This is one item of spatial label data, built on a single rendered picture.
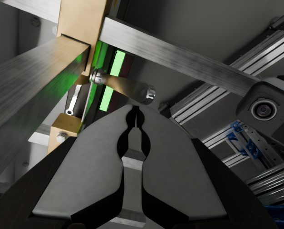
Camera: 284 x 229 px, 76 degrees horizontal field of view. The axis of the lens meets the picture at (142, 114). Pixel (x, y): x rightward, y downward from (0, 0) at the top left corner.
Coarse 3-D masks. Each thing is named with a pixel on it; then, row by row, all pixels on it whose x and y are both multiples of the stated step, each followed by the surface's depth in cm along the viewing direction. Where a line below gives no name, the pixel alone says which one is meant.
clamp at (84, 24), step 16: (64, 0) 21; (80, 0) 21; (96, 0) 21; (112, 0) 25; (64, 16) 22; (80, 16) 22; (96, 16) 22; (64, 32) 23; (80, 32) 23; (96, 32) 23; (96, 48) 24; (80, 80) 26
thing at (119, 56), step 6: (120, 54) 41; (114, 60) 41; (120, 60) 41; (114, 66) 42; (120, 66) 42; (114, 72) 43; (108, 90) 45; (108, 96) 46; (102, 102) 47; (108, 102) 47; (102, 108) 48
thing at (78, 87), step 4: (76, 88) 44; (80, 88) 44; (76, 92) 45; (76, 96) 46; (72, 100) 46; (72, 104) 47; (68, 108) 48; (72, 108) 47; (68, 112) 49; (72, 112) 48
